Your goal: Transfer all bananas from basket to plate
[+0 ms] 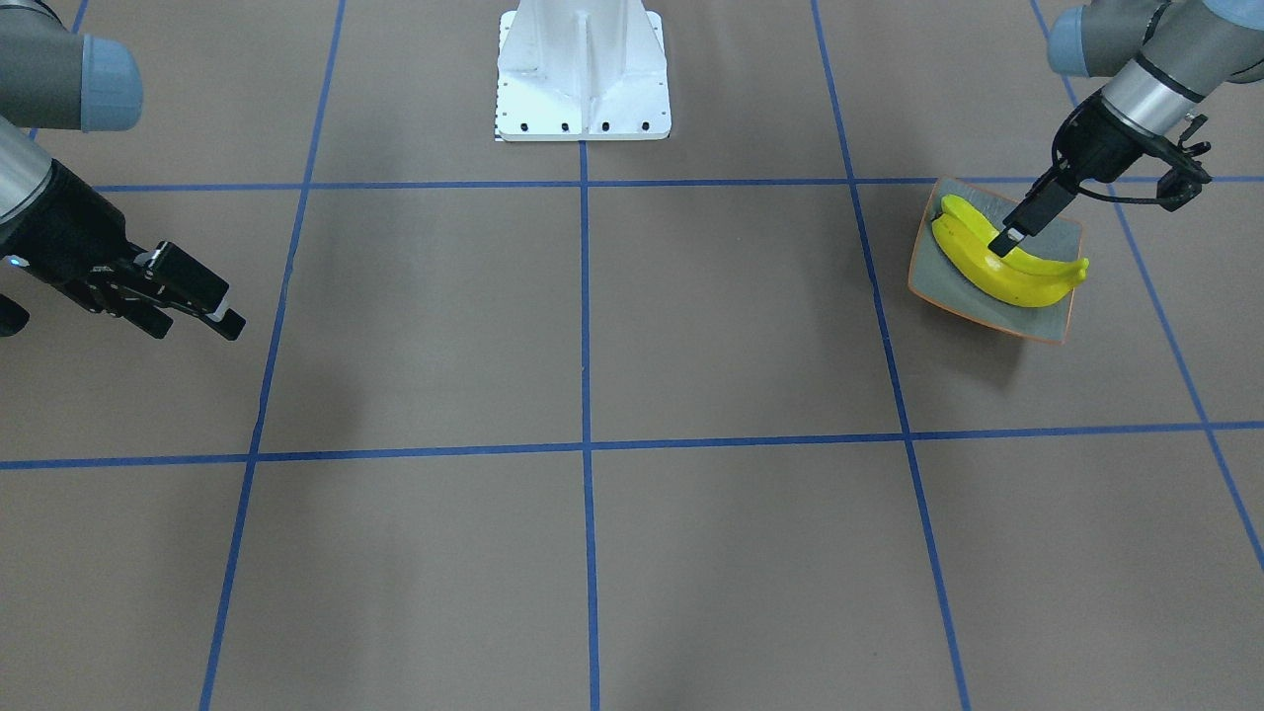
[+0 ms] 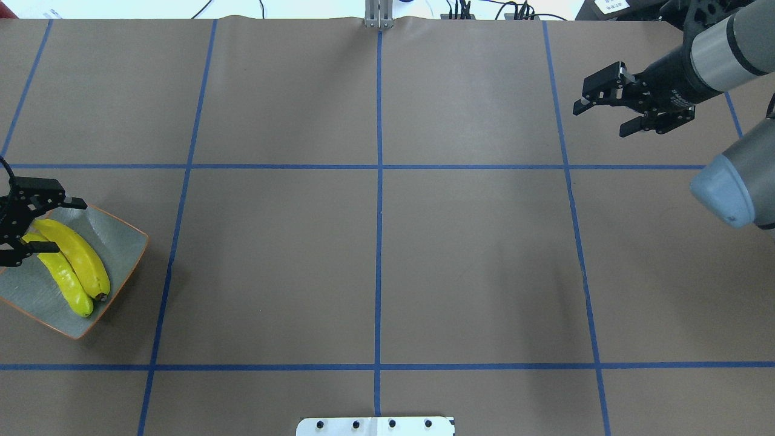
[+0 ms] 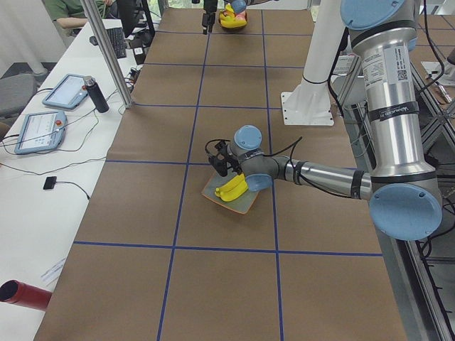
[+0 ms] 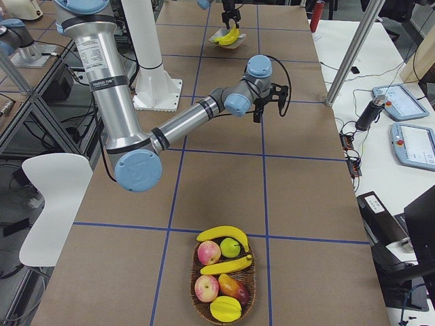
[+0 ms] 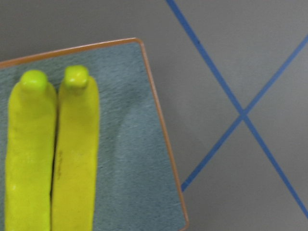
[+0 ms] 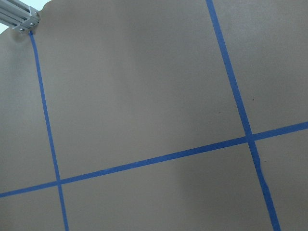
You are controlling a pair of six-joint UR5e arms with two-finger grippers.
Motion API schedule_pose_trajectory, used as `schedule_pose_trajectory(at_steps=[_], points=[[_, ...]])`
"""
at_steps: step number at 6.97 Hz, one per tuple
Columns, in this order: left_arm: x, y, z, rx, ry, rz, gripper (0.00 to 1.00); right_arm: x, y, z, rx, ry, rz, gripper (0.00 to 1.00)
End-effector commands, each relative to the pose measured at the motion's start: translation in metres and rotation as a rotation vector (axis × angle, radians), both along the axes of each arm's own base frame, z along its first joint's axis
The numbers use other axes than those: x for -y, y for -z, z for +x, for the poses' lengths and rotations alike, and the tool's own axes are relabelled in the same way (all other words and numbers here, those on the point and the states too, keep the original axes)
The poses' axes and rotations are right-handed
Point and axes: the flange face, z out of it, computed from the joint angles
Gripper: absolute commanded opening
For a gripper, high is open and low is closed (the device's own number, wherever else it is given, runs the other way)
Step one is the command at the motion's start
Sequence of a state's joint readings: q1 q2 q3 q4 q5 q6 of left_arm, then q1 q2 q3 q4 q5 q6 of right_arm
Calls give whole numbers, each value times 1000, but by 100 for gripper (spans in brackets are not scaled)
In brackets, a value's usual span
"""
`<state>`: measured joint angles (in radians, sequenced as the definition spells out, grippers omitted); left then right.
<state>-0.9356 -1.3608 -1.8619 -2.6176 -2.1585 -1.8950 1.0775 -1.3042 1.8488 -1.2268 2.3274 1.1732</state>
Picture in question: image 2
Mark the large curved yellow banana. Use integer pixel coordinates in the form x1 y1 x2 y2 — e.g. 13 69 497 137
33 219 111 302

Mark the small yellow banana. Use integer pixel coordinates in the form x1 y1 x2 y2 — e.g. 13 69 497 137
37 252 94 318

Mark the grey square plate orange rim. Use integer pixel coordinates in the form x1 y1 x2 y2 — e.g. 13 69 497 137
1 206 150 339

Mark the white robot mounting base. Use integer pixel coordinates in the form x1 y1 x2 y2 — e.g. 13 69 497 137
295 416 457 435

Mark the black braided cable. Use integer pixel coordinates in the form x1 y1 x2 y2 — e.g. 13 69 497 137
0 156 16 200

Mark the aluminium frame post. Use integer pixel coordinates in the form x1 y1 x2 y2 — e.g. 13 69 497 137
363 0 395 30

